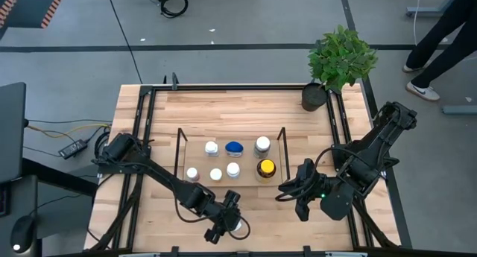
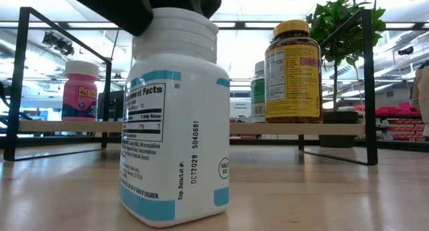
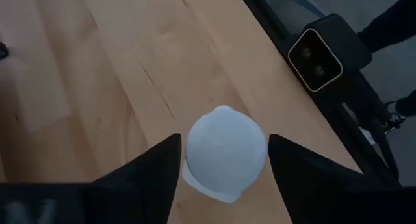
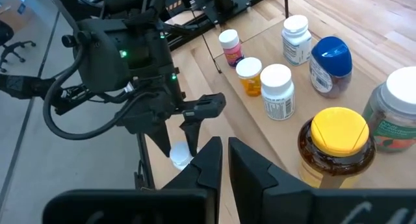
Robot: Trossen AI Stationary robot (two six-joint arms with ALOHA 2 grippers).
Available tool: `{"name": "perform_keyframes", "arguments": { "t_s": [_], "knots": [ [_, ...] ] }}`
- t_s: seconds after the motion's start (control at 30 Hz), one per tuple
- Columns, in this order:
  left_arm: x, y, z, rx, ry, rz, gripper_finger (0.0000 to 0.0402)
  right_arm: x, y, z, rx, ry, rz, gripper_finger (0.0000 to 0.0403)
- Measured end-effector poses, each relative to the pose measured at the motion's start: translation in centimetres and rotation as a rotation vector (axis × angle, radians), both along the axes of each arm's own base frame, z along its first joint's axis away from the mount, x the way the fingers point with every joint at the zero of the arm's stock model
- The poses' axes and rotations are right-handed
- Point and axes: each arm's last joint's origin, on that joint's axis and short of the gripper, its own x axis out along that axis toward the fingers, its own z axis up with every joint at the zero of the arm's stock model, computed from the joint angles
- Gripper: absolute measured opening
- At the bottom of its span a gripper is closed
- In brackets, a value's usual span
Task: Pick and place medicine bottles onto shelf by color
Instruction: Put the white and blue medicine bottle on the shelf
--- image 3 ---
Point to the small white bottle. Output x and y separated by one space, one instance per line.
224 152

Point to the person's shoe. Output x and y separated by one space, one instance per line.
408 105

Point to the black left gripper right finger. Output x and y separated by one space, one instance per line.
318 191

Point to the black table-level camera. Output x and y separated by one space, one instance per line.
325 52

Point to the person's leg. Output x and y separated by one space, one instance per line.
393 22

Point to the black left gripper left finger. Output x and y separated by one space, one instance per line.
143 191

